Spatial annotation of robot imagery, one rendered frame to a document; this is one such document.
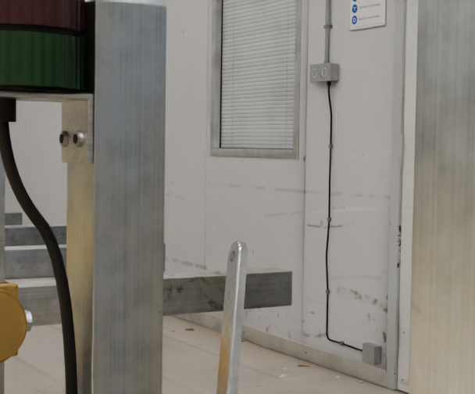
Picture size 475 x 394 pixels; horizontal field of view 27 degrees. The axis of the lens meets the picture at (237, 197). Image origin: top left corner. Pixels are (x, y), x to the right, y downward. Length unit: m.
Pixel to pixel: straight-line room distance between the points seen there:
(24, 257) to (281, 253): 4.12
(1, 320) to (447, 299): 0.46
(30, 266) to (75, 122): 0.56
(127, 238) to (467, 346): 0.24
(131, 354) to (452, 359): 0.24
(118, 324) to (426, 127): 0.24
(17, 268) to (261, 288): 0.28
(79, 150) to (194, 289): 0.37
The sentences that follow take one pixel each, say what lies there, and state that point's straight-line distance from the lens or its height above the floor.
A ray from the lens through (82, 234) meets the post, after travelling 0.45.
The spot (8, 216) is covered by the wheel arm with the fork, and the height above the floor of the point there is 0.95.
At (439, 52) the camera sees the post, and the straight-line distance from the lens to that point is 0.24.
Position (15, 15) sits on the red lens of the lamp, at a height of 1.12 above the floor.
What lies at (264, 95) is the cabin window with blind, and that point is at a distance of 5.29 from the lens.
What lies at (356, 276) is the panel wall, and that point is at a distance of 4.59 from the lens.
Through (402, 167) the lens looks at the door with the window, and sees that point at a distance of 4.33.
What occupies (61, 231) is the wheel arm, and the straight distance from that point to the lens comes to 1.28.
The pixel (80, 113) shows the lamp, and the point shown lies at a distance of 0.44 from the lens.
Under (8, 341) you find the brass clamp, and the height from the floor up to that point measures 0.94.
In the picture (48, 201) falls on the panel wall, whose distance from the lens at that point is 8.10.
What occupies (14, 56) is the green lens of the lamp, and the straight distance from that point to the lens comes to 0.41.
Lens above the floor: 1.07
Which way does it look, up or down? 3 degrees down
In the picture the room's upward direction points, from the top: 1 degrees clockwise
